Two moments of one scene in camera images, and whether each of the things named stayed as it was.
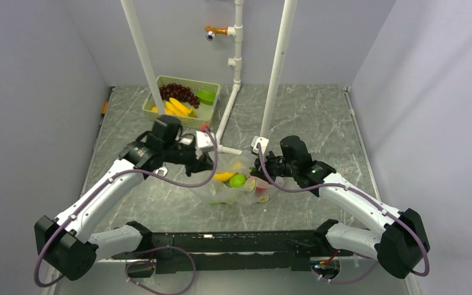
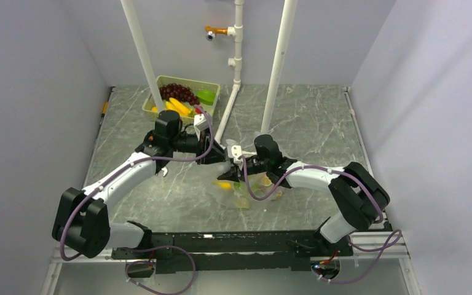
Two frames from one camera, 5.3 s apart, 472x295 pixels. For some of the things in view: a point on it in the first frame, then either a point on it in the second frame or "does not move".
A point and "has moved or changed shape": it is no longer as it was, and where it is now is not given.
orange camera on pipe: x=212 y=31 does not move
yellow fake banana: x=224 y=176 has moved or changed shape
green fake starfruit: x=206 y=96 does not move
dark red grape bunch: x=180 y=93 does not move
